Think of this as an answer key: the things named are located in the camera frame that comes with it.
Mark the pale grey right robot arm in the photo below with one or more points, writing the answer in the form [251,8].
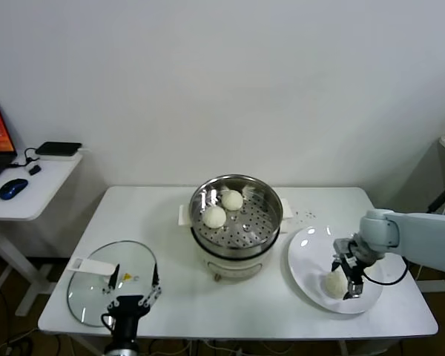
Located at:
[419,233]

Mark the stainless steel steamer basket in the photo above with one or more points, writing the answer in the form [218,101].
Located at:
[269,202]

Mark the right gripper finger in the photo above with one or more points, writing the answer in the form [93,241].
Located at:
[355,289]
[336,265]

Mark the white side table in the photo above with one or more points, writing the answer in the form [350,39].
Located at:
[41,193]

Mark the blue computer mouse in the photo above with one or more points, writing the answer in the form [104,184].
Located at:
[12,188]

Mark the white round plate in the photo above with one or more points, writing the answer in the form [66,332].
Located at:
[308,259]

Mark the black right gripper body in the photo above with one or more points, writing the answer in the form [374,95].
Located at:
[356,261]

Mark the black flat hard drive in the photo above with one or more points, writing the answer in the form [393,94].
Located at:
[57,149]

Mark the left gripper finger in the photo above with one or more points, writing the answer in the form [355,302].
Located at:
[156,276]
[114,277]

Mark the round glass pot lid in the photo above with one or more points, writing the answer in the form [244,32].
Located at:
[92,296]

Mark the white electric cooker base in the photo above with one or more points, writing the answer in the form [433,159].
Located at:
[237,269]

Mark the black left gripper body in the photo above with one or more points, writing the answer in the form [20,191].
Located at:
[126,315]

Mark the small black usb dongle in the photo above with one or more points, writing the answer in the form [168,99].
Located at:
[34,170]

